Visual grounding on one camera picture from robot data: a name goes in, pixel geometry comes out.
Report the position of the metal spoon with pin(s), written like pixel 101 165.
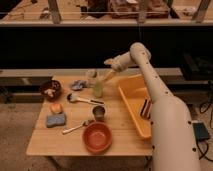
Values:
pixel 85 123

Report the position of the green pepper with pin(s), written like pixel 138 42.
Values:
pixel 98 88

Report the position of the blue sponge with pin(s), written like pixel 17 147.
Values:
pixel 55 120

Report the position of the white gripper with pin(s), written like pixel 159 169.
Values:
pixel 116 65

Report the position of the small metal cup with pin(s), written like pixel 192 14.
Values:
pixel 99 113

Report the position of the black box on floor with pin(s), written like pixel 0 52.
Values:
pixel 201 132

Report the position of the dark brown bowl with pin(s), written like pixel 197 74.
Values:
pixel 51 90

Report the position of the wooden table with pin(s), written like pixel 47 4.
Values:
pixel 51 142

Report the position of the dark striped block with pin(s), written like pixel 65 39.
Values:
pixel 145 111

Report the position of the orange plastic bowl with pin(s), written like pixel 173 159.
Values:
pixel 97 137

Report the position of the blue crumpled cloth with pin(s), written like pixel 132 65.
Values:
pixel 78 85

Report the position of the yellow plastic bin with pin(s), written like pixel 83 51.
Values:
pixel 134 92

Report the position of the orange yellow toy fruit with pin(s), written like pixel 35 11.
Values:
pixel 56 108

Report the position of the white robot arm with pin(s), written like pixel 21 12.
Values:
pixel 173 139

